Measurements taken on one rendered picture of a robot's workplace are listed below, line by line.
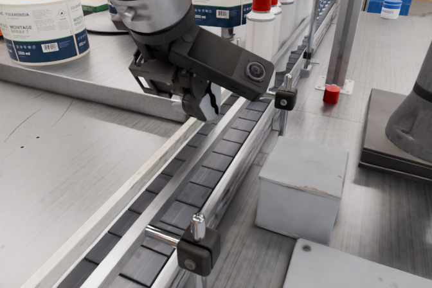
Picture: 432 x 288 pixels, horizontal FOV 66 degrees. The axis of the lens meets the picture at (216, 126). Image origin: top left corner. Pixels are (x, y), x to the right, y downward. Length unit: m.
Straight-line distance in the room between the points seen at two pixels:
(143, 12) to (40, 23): 0.61
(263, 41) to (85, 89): 0.42
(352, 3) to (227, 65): 0.51
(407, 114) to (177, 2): 0.43
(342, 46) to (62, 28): 0.68
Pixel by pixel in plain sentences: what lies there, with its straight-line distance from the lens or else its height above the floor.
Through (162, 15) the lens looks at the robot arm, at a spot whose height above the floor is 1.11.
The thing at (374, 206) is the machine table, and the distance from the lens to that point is 0.55.
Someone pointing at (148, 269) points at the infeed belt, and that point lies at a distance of 0.38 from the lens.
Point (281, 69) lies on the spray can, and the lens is 0.80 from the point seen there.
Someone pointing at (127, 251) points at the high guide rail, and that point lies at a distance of 0.29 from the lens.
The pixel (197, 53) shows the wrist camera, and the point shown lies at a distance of 0.36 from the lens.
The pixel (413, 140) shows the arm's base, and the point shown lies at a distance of 0.61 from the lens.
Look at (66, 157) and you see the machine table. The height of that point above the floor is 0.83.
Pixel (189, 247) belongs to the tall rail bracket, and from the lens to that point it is 0.28.
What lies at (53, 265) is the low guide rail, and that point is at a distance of 0.37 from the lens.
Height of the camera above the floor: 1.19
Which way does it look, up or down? 32 degrees down
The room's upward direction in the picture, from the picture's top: straight up
